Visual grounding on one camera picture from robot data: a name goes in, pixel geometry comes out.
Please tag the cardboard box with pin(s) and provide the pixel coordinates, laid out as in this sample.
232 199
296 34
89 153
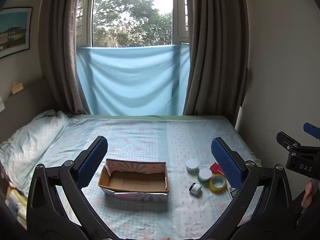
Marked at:
135 180

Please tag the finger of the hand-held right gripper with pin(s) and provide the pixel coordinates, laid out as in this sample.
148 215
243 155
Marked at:
311 129
287 141

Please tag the person's right hand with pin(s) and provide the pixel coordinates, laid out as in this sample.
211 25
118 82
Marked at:
308 193

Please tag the light blue hanging cloth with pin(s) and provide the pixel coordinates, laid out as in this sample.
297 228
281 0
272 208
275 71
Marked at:
132 80

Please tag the beige headboard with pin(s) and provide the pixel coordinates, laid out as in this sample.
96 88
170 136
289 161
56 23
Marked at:
32 100

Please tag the yellow clear tape roll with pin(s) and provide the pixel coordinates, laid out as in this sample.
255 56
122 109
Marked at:
212 186

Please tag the blue checked floral bedsheet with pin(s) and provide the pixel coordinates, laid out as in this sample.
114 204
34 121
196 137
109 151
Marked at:
155 135

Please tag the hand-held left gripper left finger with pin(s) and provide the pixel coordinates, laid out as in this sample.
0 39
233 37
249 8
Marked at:
92 162

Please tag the thin white plastic piece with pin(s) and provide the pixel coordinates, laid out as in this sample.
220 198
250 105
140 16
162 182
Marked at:
230 191

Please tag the light blue floral quilt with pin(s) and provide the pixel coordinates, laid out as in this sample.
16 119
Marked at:
32 140

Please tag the green jar with white lid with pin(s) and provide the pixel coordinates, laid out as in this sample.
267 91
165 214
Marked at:
205 174

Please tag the small red box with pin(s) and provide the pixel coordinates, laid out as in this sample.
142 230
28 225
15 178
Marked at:
215 168

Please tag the small tan box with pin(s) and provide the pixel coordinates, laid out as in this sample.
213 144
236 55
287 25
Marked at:
17 87

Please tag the colourful striped cloth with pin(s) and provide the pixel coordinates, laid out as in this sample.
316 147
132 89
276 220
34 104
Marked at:
16 202

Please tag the window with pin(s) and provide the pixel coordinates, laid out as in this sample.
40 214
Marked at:
132 12

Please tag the small white bottle black cap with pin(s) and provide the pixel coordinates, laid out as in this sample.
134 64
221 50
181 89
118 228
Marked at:
195 187

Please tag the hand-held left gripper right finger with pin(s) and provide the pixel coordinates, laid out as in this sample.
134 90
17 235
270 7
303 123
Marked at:
226 162

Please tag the brown curtain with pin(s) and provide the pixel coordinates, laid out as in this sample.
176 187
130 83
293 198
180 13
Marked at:
215 55
60 55

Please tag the framed wall picture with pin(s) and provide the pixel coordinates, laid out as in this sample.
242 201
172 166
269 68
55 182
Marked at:
15 32

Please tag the white lid cream jar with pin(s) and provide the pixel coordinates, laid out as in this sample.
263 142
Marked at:
192 165

